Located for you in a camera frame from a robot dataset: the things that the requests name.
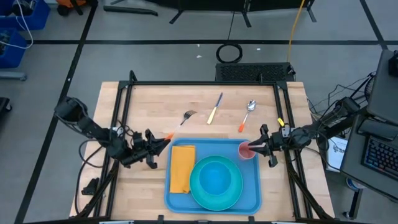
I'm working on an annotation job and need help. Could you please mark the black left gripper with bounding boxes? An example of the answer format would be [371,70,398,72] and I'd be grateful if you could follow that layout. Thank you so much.
[120,129,172,170]

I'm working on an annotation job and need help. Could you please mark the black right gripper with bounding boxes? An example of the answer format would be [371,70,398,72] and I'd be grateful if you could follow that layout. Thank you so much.
[248,124,292,169]

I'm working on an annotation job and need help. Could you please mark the pink cup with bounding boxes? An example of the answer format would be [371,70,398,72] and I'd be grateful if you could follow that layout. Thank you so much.
[238,141,258,161]

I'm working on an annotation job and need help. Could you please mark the yellow cloth napkin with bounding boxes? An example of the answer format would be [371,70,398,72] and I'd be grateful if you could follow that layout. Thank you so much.
[169,144,197,195]

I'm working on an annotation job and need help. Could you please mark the fork with orange handle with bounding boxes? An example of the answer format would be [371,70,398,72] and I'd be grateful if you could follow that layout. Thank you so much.
[164,110,198,141]

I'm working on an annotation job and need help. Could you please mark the blue plastic tray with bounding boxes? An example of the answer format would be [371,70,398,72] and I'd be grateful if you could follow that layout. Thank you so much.
[164,138,263,216]

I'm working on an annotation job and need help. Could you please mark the teal plate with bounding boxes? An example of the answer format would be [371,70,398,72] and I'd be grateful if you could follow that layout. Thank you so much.
[189,154,244,212]

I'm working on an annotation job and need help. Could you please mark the blue bowl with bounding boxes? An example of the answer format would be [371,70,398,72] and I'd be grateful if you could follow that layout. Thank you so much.
[198,161,233,197]

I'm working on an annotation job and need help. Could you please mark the white paper sheet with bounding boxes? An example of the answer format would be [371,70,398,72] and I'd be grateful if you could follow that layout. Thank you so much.
[325,136,349,172]

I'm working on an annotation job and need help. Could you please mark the grey desk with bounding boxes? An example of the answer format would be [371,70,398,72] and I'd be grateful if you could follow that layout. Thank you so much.
[340,49,398,220]

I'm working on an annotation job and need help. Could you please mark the black backlit keyboard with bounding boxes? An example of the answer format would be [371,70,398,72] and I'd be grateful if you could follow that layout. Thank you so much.
[360,136,398,179]

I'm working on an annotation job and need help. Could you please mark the grey laptop lid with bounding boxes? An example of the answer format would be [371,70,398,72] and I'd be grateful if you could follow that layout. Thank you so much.
[366,49,398,126]

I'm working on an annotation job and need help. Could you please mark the black floor bar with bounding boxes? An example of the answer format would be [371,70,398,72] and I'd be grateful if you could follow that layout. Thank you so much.
[103,4,159,17]

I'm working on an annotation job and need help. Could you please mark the black chair base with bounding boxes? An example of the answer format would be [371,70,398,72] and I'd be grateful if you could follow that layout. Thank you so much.
[0,96,13,113]

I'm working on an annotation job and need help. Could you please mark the grey floor bar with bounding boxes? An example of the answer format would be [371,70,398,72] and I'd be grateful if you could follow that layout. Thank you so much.
[0,71,29,82]

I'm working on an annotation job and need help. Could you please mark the orange and black machine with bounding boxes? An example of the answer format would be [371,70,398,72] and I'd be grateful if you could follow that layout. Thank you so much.
[55,0,90,16]

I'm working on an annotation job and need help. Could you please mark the blue plastic storage bin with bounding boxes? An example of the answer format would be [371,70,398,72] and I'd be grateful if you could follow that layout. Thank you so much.
[0,0,52,31]
[0,27,29,69]

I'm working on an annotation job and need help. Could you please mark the spoon with orange handle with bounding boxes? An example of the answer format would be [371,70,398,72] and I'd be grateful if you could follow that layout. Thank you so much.
[238,99,257,133]

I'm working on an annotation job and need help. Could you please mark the knife with yellow handle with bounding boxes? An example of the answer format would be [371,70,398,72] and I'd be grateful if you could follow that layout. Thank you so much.
[206,91,224,126]

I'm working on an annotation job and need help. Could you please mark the black aluminium table frame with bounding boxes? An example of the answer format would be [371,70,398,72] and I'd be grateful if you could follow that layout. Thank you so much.
[74,70,335,224]

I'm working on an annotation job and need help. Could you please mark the black clamp bracket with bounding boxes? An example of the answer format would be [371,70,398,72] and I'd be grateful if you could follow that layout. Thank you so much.
[81,177,101,197]

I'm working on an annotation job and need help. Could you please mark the black left arm base cable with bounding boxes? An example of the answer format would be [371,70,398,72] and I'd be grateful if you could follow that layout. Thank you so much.
[74,139,106,216]

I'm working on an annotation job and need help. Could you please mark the coiled black cable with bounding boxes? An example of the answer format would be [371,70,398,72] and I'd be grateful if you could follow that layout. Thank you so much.
[216,42,244,64]

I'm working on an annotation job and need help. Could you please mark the yellow hanging cable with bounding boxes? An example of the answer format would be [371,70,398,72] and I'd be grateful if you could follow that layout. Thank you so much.
[286,0,307,63]

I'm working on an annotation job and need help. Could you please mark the thin black floor cable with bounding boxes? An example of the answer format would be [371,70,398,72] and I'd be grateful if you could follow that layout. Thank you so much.
[227,11,236,42]

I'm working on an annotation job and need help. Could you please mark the white cable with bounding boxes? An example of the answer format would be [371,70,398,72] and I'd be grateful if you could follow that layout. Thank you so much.
[0,0,34,50]

